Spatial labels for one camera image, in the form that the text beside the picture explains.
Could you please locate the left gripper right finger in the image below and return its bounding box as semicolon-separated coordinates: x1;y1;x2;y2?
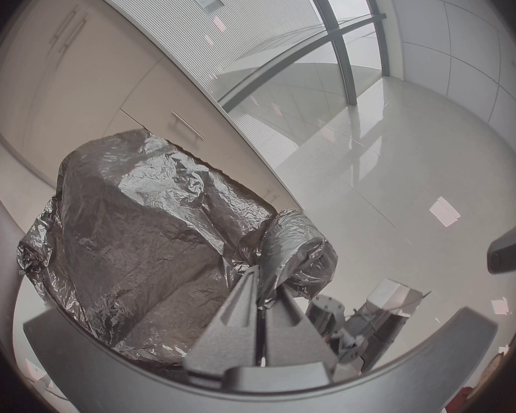
263;286;339;381

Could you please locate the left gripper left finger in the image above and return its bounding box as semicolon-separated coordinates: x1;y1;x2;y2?
183;266;261;386

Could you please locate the black plastic bag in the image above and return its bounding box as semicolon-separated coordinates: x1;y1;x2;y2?
17;128;339;367

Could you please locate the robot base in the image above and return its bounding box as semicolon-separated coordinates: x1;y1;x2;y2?
305;278;433;375

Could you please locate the beige cabinet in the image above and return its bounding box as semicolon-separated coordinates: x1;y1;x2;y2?
0;0;304;214

